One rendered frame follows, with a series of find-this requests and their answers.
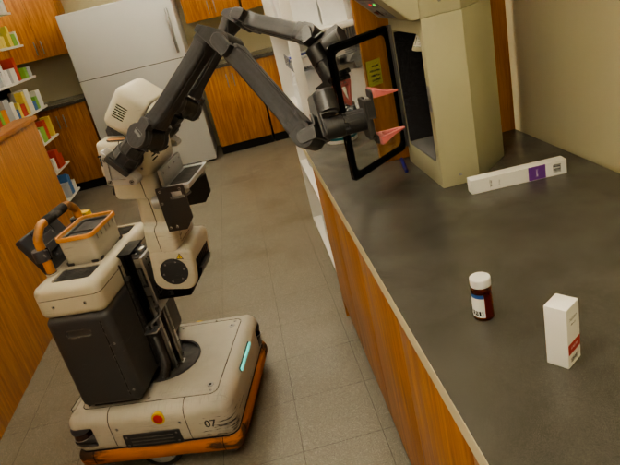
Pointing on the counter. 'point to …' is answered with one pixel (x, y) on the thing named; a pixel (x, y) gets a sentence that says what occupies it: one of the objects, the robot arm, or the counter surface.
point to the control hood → (400, 8)
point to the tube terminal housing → (458, 88)
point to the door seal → (343, 100)
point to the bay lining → (412, 87)
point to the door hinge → (398, 83)
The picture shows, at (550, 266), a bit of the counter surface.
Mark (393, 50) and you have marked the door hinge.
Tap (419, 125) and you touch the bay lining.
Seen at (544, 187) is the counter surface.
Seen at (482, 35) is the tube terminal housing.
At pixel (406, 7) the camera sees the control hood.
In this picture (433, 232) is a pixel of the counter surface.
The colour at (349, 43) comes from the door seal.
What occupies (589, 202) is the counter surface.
